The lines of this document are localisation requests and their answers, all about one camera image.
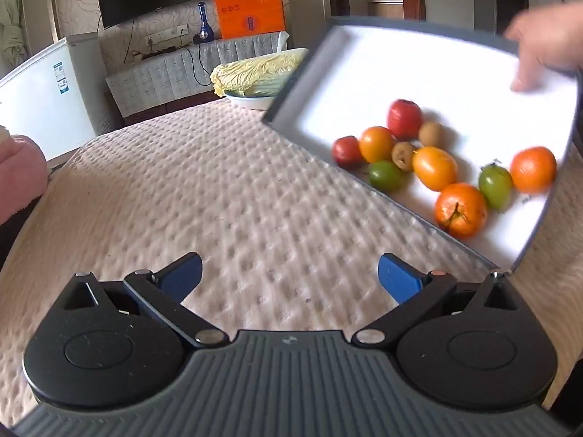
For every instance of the plain tangerine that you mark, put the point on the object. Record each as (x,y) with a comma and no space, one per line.
(533,169)

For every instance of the pink plush hat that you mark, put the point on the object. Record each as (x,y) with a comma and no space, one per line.
(18,173)

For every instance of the pale green tied curtain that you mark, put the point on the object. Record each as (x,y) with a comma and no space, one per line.
(11,18)

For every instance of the small red apple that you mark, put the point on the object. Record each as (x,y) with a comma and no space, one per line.
(346,151)

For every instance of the dark wooden cabinet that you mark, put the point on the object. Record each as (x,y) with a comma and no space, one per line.
(182,104)

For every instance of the green jujube with stem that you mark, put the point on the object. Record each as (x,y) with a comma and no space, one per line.
(495,186)

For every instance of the white chest freezer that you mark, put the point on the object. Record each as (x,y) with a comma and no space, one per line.
(45,100)

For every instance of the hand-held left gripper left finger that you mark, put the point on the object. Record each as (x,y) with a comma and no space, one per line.
(182,277)

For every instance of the tangerine with stem mark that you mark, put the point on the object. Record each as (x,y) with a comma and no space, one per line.
(460,211)

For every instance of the smooth round orange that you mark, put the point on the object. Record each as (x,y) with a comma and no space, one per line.
(375,143)

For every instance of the black power strip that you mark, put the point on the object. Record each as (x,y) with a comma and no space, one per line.
(159,52)

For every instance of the blue glass bottle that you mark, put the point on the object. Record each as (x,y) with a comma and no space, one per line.
(203,32)

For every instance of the person's right hand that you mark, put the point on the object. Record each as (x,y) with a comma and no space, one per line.
(551,32)

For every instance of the grey box with white inside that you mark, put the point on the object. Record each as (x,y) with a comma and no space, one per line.
(410,63)

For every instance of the cloth covered tv cabinet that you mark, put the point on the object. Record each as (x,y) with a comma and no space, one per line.
(159,77)

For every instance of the blue rimmed white plate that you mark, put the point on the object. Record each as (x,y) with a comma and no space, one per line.
(250,101)

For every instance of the wooden kitchen counter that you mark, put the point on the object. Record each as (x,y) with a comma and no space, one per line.
(387,9)

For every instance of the round green jujube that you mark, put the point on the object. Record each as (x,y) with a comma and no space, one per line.
(385,176)

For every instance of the orange cardboard gift box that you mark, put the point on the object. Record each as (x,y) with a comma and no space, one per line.
(250,9)

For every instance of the napa cabbage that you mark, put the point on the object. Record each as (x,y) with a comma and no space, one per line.
(255,73)

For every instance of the small brown kiwi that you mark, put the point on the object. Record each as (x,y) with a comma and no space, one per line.
(430,134)
(403,154)

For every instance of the oval yellow orange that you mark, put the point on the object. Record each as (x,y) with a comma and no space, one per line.
(435,168)

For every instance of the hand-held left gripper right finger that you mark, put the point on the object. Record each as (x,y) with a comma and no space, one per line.
(401,277)

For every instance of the large red apple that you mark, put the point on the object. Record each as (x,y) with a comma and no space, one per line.
(403,118)

